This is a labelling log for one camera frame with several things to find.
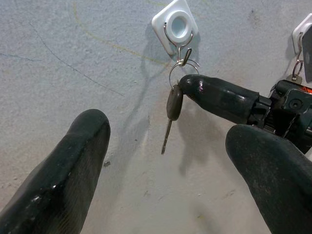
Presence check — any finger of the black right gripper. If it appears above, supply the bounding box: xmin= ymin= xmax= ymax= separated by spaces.
xmin=178 ymin=74 xmax=260 ymax=125

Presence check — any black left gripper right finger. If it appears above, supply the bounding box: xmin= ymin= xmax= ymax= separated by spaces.
xmin=225 ymin=124 xmax=312 ymax=234

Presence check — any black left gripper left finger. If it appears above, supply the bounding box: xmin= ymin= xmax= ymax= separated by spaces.
xmin=0 ymin=108 xmax=111 ymax=234

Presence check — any key with dark plastic head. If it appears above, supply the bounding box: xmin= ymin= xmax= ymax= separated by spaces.
xmin=160 ymin=84 xmax=184 ymax=156

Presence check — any brass key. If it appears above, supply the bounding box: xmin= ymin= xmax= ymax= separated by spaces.
xmin=285 ymin=74 xmax=303 ymax=85

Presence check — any dark grey key tag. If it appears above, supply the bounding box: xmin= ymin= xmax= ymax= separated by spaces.
xmin=301 ymin=31 xmax=312 ymax=83

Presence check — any small silver key ring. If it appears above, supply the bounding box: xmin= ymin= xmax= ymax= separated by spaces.
xmin=292 ymin=59 xmax=304 ymax=80

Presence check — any white square wall hook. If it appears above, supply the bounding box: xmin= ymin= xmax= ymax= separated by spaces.
xmin=151 ymin=0 xmax=199 ymax=66
xmin=292 ymin=13 xmax=312 ymax=56

